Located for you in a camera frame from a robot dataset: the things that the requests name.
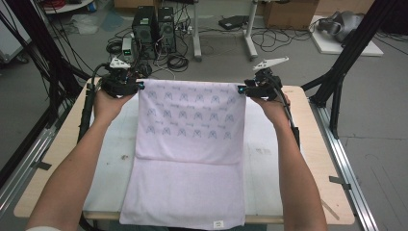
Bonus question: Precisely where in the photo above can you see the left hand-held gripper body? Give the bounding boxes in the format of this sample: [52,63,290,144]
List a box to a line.
[96,57,140,99]

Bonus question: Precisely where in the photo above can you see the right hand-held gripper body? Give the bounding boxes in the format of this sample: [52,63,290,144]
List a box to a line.
[245,56,290,101]

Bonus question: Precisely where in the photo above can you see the lavender printed towel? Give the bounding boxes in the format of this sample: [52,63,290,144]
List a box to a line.
[118,78,248,231]

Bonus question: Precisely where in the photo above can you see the person's left hand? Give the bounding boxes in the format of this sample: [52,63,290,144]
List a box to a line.
[92,89,136,123]

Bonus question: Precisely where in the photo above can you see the person's right hand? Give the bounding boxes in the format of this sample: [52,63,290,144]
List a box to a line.
[249,93,292,128]

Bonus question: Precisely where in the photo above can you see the white power supply unit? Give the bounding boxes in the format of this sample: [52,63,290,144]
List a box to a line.
[121,37,136,64]

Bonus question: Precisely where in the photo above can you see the large black computer tower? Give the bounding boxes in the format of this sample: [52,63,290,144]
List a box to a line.
[132,5,159,61]

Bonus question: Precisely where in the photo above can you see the white stand leg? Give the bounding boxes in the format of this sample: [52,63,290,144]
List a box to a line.
[243,0,260,62]
[191,0,203,63]

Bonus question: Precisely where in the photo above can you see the slim black computer tower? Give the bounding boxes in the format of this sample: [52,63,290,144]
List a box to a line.
[157,6,178,54]

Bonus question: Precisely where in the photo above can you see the flat black device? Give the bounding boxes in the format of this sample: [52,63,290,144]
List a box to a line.
[217,14,250,31]

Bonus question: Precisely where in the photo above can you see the clear plastic sheet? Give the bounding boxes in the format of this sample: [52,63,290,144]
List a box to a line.
[69,13,99,36]

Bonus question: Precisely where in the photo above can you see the large cardboard box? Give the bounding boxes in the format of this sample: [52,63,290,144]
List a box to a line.
[263,0,320,31]

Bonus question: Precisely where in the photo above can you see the flat cardboard box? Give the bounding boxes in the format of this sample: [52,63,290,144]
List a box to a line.
[113,0,162,10]

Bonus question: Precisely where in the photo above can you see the white round table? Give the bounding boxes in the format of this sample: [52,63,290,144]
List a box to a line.
[42,0,96,14]

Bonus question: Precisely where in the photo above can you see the white grid foam mat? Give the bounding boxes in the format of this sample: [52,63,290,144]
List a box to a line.
[82,88,317,217]

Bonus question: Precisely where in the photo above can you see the grey headset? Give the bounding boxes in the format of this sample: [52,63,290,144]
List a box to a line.
[317,11,366,43]

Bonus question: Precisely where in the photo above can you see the white floor board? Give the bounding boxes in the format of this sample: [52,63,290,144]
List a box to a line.
[310,14,385,58]

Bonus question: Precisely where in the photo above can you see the black tape piece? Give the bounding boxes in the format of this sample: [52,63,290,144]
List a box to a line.
[328,175,352,191]
[34,161,53,171]

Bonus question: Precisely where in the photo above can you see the white case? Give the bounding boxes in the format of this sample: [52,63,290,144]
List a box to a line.
[0,13,32,64]

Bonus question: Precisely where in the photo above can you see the thin wooden stick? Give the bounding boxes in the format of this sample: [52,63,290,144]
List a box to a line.
[320,198,342,222]

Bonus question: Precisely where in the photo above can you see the dark cable heap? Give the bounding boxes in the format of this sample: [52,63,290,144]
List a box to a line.
[129,61,154,80]

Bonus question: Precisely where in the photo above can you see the small coiled black cable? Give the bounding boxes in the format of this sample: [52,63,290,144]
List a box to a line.
[105,39,124,55]

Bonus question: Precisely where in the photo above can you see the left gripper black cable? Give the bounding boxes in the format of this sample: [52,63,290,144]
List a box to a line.
[76,63,111,144]

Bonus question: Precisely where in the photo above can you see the large coiled black cable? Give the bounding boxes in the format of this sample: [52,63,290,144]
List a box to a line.
[166,54,191,73]

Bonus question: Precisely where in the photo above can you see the black floor cable tangle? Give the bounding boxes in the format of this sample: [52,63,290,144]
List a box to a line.
[251,28,312,53]

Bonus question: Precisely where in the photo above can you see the black metal frame stand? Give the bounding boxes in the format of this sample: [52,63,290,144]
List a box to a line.
[300,0,408,140]
[0,0,93,130]

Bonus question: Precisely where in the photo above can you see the aluminium rail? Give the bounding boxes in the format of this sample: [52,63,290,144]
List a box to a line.
[308,98,382,231]
[0,126,58,214]

